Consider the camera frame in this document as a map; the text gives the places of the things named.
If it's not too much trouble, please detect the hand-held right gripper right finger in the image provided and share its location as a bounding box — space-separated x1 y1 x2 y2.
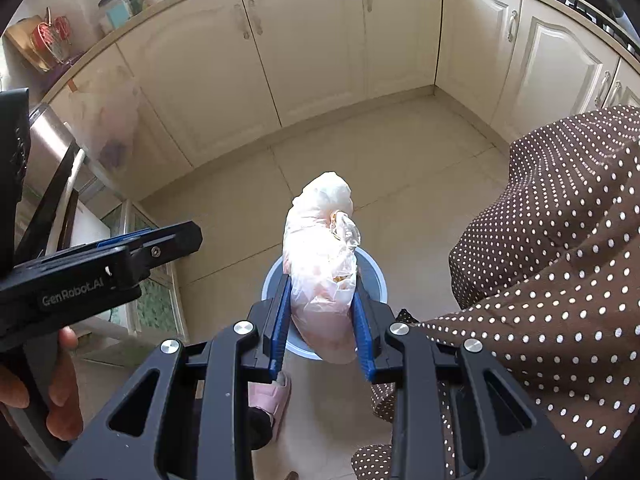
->
349 287 587 480

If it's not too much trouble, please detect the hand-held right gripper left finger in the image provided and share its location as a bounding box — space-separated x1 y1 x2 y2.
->
52 272 296 480

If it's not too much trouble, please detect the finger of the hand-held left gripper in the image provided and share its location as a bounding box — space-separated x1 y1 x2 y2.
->
95 220 204 282

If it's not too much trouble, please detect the blue round bin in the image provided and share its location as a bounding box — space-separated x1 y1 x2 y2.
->
261 251 389 363

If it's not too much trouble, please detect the pink white plastic bag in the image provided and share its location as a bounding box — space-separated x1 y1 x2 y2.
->
281 171 362 366

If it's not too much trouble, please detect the person's left hand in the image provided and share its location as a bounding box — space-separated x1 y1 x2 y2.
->
0 327 84 442

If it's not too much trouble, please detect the glass door low cabinet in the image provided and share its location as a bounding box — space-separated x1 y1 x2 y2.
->
96 198 189 347

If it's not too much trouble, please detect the pink slipper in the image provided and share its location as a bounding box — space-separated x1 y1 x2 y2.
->
248 371 294 444

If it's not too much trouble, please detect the stainless steel container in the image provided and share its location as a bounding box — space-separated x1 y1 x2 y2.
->
29 104 84 177

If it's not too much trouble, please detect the brown polka dot tablecloth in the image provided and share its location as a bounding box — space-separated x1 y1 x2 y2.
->
349 104 640 480

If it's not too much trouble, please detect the teal label storage jar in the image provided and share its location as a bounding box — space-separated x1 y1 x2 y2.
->
96 0 134 37

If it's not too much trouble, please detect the cream kitchen cabinet unit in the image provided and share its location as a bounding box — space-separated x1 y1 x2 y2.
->
20 0 640 202

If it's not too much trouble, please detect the wooden cutting board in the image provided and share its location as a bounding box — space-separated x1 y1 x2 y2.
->
4 14 53 73

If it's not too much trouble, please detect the black gas stove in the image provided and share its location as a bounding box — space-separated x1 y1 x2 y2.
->
549 0 632 47

